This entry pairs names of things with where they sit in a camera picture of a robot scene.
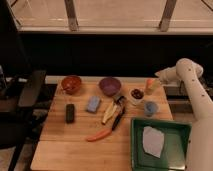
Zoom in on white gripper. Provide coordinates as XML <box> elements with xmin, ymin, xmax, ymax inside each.
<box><xmin>155</xmin><ymin>68</ymin><xmax>173</xmax><ymax>84</ymax></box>

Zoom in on yellow red apple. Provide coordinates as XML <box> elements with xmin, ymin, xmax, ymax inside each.
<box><xmin>145</xmin><ymin>78</ymin><xmax>154</xmax><ymax>89</ymax></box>

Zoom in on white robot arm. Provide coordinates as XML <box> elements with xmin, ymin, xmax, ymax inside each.
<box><xmin>155</xmin><ymin>58</ymin><xmax>213</xmax><ymax>171</ymax></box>

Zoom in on small metal cup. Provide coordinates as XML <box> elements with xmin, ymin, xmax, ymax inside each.
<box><xmin>145</xmin><ymin>80</ymin><xmax>161</xmax><ymax>95</ymax></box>

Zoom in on light blue cup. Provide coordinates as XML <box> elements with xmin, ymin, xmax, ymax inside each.
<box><xmin>144</xmin><ymin>101</ymin><xmax>158</xmax><ymax>117</ymax></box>

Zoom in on white bowl with dark food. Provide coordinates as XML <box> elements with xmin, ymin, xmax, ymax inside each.
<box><xmin>130</xmin><ymin>89</ymin><xmax>144</xmax><ymax>105</ymax></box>

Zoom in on purple bowl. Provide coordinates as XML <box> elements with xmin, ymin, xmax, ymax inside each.
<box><xmin>99</xmin><ymin>77</ymin><xmax>121</xmax><ymax>97</ymax></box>

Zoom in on yellow banana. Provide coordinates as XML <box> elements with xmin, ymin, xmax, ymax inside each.
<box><xmin>102</xmin><ymin>101</ymin><xmax>117</xmax><ymax>124</ymax></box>

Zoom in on white crumpled cloth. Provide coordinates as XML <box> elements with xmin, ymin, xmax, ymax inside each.
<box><xmin>143</xmin><ymin>126</ymin><xmax>164</xmax><ymax>158</ymax></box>

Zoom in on green tray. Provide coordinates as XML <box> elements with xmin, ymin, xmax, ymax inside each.
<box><xmin>131</xmin><ymin>118</ymin><xmax>191</xmax><ymax>171</ymax></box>

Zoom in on blue sponge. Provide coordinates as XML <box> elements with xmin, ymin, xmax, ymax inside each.
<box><xmin>86</xmin><ymin>96</ymin><xmax>101</xmax><ymax>113</ymax></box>

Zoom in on orange carrot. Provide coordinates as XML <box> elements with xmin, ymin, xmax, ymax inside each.
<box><xmin>86</xmin><ymin>129</ymin><xmax>111</xmax><ymax>142</ymax></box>

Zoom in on brown red bowl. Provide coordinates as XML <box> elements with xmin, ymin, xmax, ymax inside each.
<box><xmin>61</xmin><ymin>75</ymin><xmax>82</xmax><ymax>95</ymax></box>

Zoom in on black rectangular block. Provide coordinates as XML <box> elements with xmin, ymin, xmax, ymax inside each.
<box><xmin>66</xmin><ymin>104</ymin><xmax>75</xmax><ymax>123</ymax></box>

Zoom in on black chair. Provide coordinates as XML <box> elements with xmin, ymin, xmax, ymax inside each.
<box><xmin>0</xmin><ymin>70</ymin><xmax>46</xmax><ymax>171</ymax></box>

